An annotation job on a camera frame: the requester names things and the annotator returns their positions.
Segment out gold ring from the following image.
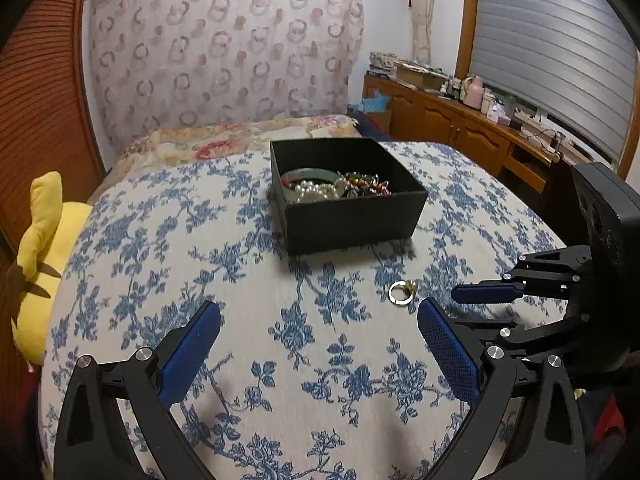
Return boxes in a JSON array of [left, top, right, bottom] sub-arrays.
[[387, 279, 419, 307]]

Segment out red beaded jewelry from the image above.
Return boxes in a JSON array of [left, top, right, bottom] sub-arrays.
[[334, 172, 390, 198]]

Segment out white pearl necklace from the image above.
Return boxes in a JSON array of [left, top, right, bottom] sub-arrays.
[[290, 179, 346, 205]]

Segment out black jewelry box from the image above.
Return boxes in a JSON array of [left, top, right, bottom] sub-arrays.
[[270, 138, 427, 256]]

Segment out green jade bangle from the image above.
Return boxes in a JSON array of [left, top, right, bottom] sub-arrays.
[[280, 168, 341, 193]]

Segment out blue floral cloth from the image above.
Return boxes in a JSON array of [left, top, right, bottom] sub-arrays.
[[39, 143, 565, 479]]

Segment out wooden sideboard cabinet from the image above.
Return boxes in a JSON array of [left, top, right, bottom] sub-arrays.
[[363, 75, 570, 195]]

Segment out pink tissue box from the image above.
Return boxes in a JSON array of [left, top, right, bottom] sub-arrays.
[[486, 103, 511, 126]]

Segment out pink thermos jug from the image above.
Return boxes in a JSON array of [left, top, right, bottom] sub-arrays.
[[461, 76, 484, 110]]

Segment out blue gift bag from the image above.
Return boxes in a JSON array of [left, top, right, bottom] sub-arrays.
[[347, 89, 390, 115]]

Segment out yellow plush toy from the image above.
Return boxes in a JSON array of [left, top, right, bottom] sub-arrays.
[[6, 171, 92, 366]]

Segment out cardboard box on cabinet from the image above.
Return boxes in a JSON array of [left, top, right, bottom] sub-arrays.
[[396, 63, 448, 90]]

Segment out grey window blind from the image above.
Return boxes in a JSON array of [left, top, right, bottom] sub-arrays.
[[470, 0, 636, 159]]

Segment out floral bed quilt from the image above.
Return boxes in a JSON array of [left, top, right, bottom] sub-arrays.
[[88, 115, 360, 205]]

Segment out brown louvered wardrobe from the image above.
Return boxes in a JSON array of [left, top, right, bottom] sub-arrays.
[[0, 0, 106, 401]]

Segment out beige side curtain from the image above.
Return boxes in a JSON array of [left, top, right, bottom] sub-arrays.
[[410, 0, 435, 64]]

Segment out circle patterned sheer curtain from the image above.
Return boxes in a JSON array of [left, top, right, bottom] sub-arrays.
[[89, 0, 364, 153]]

